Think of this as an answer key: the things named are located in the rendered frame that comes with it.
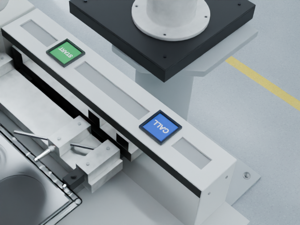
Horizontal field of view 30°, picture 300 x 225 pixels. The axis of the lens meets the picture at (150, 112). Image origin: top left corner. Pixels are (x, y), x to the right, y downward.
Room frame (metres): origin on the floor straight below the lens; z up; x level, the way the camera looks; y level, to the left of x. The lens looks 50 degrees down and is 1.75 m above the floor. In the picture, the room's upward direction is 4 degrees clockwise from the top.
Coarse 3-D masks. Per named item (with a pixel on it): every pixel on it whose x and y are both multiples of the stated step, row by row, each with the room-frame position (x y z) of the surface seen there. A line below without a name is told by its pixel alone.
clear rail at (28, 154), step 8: (0, 128) 0.64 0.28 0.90; (8, 136) 0.62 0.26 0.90; (16, 144) 0.61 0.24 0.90; (24, 152) 0.59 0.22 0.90; (32, 160) 0.57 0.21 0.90; (40, 160) 0.58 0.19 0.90; (40, 168) 0.56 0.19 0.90; (48, 168) 0.56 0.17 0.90; (48, 176) 0.54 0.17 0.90; (56, 176) 0.54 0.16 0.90; (56, 184) 0.53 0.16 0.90; (64, 184) 0.53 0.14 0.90; (64, 192) 0.51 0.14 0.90; (72, 192) 0.51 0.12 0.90; (72, 200) 0.50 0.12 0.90; (80, 200) 0.50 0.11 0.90
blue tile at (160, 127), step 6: (156, 120) 0.64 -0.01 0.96; (162, 120) 0.64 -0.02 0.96; (168, 120) 0.64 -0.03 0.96; (144, 126) 0.62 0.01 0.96; (150, 126) 0.62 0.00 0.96; (156, 126) 0.62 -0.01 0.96; (162, 126) 0.63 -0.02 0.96; (168, 126) 0.63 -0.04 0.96; (174, 126) 0.63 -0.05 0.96; (150, 132) 0.61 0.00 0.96; (156, 132) 0.61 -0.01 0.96; (162, 132) 0.61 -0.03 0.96; (168, 132) 0.61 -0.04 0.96; (162, 138) 0.60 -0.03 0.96
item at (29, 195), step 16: (0, 144) 0.61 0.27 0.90; (0, 160) 0.57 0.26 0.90; (16, 160) 0.57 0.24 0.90; (0, 176) 0.54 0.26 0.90; (16, 176) 0.54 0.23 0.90; (32, 176) 0.54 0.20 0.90; (0, 192) 0.50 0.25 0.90; (16, 192) 0.51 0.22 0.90; (32, 192) 0.51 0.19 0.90; (48, 192) 0.51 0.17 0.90; (0, 208) 0.47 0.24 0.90; (16, 208) 0.47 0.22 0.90; (32, 208) 0.48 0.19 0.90; (48, 208) 0.48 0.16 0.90; (0, 224) 0.44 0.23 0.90; (16, 224) 0.44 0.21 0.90; (32, 224) 0.45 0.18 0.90
